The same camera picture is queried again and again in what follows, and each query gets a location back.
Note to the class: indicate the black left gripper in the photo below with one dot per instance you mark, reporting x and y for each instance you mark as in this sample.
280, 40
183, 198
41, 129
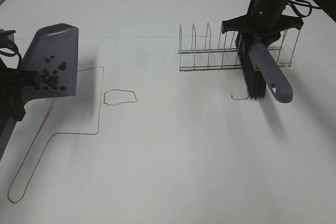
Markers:
12, 83

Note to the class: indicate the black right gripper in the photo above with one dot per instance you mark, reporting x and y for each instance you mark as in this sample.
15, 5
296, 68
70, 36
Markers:
266, 35

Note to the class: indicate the pile of coffee beans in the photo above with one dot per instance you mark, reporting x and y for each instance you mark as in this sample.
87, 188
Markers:
51, 74

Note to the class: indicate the purple hand brush black bristles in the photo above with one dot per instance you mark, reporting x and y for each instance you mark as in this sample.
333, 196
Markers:
261, 71

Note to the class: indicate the purple plastic dustpan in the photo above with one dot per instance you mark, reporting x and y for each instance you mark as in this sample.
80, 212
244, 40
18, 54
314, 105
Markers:
60, 40

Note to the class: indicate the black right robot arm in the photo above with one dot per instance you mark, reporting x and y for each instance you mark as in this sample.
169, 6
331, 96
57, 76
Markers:
264, 20

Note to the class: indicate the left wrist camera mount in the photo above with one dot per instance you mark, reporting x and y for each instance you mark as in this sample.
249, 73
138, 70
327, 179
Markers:
7, 35

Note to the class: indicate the metal wire rack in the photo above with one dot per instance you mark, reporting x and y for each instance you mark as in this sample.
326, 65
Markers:
219, 51

